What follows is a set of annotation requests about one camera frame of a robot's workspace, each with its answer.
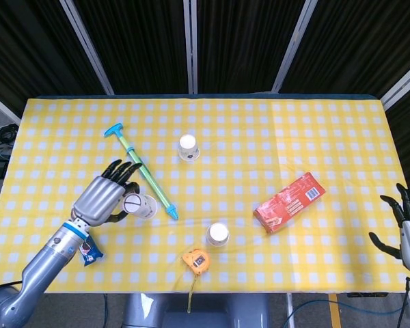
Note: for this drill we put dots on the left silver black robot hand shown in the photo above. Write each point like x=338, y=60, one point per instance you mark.
x=97, y=201

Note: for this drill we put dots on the paper cup with line mark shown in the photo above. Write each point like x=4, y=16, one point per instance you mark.
x=141, y=205

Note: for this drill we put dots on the paper cup with dark flower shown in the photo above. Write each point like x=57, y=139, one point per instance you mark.
x=188, y=147

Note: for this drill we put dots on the grey robot base column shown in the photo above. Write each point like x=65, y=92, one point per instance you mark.
x=208, y=311

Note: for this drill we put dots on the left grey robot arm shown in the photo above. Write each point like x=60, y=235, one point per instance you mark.
x=44, y=263

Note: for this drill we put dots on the blue snack packet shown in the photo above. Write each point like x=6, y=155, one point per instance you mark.
x=90, y=254

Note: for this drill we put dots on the green blue water pump toy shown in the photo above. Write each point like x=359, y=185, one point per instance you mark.
x=147, y=176

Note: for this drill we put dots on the orange tape measure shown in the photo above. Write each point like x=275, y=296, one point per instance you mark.
x=196, y=261

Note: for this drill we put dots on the paper cup with green flower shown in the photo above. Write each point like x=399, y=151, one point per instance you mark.
x=218, y=235

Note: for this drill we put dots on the orange red cardboard box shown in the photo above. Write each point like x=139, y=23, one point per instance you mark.
x=290, y=203

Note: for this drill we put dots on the grey table leg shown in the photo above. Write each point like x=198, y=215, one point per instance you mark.
x=290, y=311

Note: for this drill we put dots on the yellow white checked tablecloth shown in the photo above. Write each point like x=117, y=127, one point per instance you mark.
x=259, y=136

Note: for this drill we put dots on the white metal frame post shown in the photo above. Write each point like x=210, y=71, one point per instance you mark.
x=89, y=48
x=190, y=44
x=1, y=106
x=294, y=44
x=403, y=82

